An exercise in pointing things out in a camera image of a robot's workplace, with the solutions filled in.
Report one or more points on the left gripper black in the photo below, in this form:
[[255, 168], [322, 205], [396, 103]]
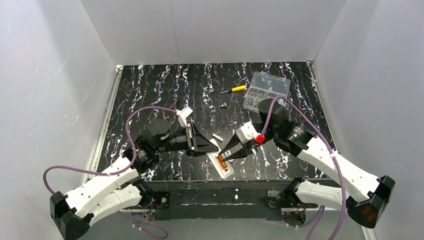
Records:
[[191, 138]]

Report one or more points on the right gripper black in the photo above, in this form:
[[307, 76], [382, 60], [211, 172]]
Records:
[[249, 141]]

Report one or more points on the orange battery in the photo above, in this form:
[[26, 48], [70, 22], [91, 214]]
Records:
[[221, 163]]

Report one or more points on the white remote control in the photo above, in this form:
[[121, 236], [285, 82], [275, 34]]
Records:
[[229, 171]]

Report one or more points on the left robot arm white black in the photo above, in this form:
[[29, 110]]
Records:
[[118, 186]]

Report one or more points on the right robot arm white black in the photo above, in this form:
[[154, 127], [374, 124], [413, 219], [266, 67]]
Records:
[[362, 195]]

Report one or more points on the silver open-end wrench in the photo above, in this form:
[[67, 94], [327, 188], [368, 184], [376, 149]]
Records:
[[264, 155]]

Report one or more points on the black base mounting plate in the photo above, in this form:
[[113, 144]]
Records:
[[216, 199]]

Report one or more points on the clear plastic screw box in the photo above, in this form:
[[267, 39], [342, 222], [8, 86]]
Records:
[[264, 86]]

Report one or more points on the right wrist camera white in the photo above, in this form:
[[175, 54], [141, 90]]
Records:
[[246, 132]]

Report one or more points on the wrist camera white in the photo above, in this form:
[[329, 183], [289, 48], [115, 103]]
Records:
[[182, 116], [246, 132]]

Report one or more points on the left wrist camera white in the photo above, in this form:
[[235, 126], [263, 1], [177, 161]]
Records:
[[182, 116]]

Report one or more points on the yellow handled screwdriver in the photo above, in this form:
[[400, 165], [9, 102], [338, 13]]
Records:
[[235, 89]]

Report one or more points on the aluminium frame rail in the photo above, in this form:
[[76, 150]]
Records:
[[93, 159]]

